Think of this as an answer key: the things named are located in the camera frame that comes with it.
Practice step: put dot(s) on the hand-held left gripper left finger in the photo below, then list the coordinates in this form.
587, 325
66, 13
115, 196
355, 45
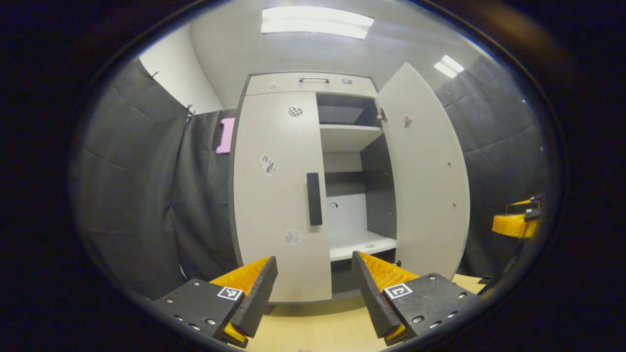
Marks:
257, 303

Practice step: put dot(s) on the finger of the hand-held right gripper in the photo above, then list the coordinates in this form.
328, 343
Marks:
528, 206
511, 226

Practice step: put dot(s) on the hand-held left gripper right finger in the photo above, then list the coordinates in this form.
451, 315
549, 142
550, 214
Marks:
374, 303

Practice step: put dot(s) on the grey shoe cabinet door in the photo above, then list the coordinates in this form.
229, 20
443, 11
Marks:
274, 220
425, 186

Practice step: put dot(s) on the grey double-door shoe cabinet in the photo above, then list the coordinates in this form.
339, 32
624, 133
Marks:
379, 195

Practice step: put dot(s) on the white cabinet shelf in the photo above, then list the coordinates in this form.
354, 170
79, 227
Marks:
357, 245
347, 138

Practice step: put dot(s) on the grey cabinet drawer front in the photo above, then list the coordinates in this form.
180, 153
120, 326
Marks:
293, 85

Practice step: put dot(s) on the black backdrop cloth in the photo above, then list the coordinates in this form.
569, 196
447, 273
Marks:
137, 205

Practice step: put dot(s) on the small ceiling light panel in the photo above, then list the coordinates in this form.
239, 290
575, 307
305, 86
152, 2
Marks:
449, 66

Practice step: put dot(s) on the large ceiling light panel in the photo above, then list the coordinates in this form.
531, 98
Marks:
315, 22

